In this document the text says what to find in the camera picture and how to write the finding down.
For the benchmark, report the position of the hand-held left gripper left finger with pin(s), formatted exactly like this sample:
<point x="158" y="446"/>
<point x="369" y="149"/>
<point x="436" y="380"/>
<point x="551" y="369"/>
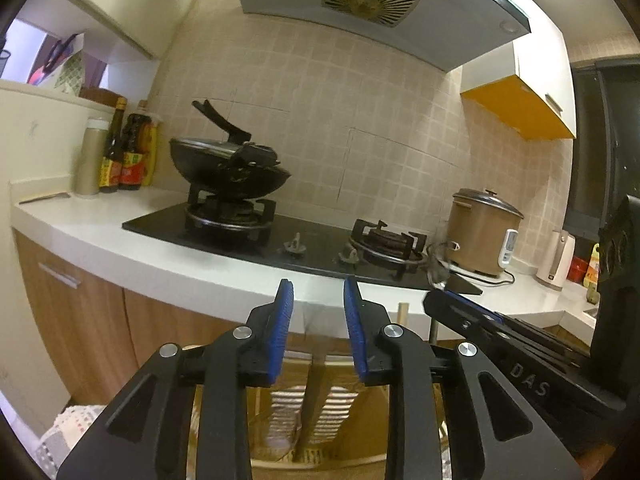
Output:
<point x="283" y="320"/>

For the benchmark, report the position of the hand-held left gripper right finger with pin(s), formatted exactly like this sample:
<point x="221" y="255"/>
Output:
<point x="353" y="330"/>

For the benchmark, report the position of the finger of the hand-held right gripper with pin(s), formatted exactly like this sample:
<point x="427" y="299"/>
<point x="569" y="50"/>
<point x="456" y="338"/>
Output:
<point x="462" y="310"/>

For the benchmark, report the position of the grey hob knob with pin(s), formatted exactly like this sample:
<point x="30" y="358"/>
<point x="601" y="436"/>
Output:
<point x="349" y="259"/>
<point x="294" y="246"/>

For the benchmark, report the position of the brown rice cooker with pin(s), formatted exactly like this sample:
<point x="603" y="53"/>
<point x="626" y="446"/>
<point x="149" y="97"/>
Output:
<point x="475" y="235"/>

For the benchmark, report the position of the black glass gas hob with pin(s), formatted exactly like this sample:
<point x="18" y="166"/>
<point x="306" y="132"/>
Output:
<point x="310" y="247"/>

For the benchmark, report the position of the yellow plastic utensil basket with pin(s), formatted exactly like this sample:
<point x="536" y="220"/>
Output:
<point x="325" y="410"/>

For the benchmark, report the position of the black burner grate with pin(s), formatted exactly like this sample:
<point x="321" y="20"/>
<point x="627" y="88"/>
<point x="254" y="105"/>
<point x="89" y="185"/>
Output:
<point x="387" y="245"/>
<point x="227" y="215"/>

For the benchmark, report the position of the white electric kettle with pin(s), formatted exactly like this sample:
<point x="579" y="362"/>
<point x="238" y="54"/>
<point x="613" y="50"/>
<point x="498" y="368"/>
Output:
<point x="552" y="260"/>

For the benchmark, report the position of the red container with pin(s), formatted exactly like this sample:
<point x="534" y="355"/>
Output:
<point x="578" y="269"/>

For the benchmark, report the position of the yellow plastic bottle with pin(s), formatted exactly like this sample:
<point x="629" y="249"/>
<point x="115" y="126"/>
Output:
<point x="592" y="267"/>

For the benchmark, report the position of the black wok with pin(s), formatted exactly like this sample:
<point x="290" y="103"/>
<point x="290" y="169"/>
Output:
<point x="235" y="182"/>

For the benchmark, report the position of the black wok lid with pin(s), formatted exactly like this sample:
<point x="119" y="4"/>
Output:
<point x="210" y="147"/>

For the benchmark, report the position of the wooden base cabinet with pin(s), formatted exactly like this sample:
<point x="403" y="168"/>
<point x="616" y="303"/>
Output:
<point x="85" y="325"/>

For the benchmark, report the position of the dark window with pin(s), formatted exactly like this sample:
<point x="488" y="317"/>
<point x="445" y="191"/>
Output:
<point x="590" y="150"/>

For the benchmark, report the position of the yellow cooking oil bottle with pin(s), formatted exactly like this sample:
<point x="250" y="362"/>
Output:
<point x="151" y="150"/>

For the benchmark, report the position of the large dark soy sauce bottle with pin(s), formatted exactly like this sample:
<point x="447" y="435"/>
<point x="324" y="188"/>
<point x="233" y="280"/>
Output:
<point x="134" y="160"/>

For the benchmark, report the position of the slim dark sauce bottle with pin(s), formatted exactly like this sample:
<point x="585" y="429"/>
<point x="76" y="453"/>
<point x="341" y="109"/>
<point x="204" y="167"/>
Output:
<point x="111" y="160"/>

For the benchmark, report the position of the white knitted cloth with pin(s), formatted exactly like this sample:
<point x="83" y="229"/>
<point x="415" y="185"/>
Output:
<point x="67" y="432"/>

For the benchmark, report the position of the beige cylindrical container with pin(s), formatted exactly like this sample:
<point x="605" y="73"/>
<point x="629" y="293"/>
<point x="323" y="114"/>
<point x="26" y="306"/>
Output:
<point x="91" y="160"/>

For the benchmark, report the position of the wooden stick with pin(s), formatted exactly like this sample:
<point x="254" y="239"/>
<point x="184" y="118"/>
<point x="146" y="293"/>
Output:
<point x="45" y="198"/>

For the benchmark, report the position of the grey range hood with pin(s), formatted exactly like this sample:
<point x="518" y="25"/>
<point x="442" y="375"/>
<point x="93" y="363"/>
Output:
<point x="400" y="35"/>

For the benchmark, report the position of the brown cardboard box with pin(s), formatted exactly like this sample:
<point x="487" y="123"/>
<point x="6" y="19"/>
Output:
<point x="100" y="97"/>

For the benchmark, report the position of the white refrigerator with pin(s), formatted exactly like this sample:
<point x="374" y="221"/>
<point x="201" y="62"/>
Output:
<point x="45" y="130"/>

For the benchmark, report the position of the patterned paper bag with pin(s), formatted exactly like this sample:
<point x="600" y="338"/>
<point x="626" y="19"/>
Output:
<point x="62" y="67"/>

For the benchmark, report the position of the white and yellow wall cabinet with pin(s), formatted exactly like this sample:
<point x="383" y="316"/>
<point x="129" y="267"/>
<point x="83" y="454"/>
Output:
<point x="540" y="50"/>

